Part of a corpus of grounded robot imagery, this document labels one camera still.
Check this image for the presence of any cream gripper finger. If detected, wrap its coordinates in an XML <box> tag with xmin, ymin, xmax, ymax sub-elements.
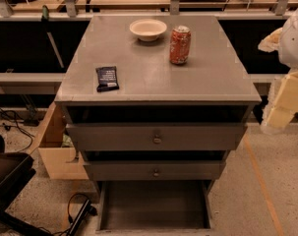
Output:
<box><xmin>258</xmin><ymin>28</ymin><xmax>282</xmax><ymax>52</ymax></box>
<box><xmin>261</xmin><ymin>69</ymin><xmax>298</xmax><ymax>135</ymax></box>

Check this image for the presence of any orange soda can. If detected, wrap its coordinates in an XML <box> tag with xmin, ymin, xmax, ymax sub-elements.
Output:
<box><xmin>169</xmin><ymin>26</ymin><xmax>191</xmax><ymax>65</ymax></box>

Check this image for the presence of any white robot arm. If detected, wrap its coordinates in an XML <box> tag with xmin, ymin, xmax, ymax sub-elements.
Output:
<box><xmin>258</xmin><ymin>8</ymin><xmax>298</xmax><ymax>134</ymax></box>

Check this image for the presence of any grey drawer cabinet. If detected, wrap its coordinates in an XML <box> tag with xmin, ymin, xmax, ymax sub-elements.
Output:
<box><xmin>54</xmin><ymin>15</ymin><xmax>263</xmax><ymax>195</ymax></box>

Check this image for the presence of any grey middle drawer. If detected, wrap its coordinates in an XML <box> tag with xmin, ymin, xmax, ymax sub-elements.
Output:
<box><xmin>84</xmin><ymin>160</ymin><xmax>225</xmax><ymax>181</ymax></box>

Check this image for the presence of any open grey bottom drawer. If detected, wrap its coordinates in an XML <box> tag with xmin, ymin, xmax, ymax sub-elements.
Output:
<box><xmin>97</xmin><ymin>180</ymin><xmax>214</xmax><ymax>236</ymax></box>

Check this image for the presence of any grey top drawer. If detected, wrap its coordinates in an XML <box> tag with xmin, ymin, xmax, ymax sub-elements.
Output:
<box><xmin>67</xmin><ymin>123</ymin><xmax>247</xmax><ymax>151</ymax></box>

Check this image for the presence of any white bowl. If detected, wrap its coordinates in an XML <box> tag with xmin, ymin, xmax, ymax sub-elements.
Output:
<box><xmin>129</xmin><ymin>19</ymin><xmax>167</xmax><ymax>42</ymax></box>

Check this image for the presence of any dark blue snack packet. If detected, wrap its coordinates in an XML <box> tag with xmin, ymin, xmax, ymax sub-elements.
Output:
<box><xmin>95</xmin><ymin>66</ymin><xmax>119</xmax><ymax>92</ymax></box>

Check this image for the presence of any black power strip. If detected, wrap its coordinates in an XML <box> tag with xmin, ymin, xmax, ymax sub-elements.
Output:
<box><xmin>66</xmin><ymin>200</ymin><xmax>97</xmax><ymax>236</ymax></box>

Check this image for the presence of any black chair base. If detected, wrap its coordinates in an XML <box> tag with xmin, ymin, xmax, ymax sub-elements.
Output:
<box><xmin>0</xmin><ymin>135</ymin><xmax>52</xmax><ymax>236</ymax></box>

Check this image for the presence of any black floor cable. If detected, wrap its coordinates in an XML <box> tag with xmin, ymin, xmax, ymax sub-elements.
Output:
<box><xmin>0</xmin><ymin>86</ymin><xmax>36</xmax><ymax>153</ymax></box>

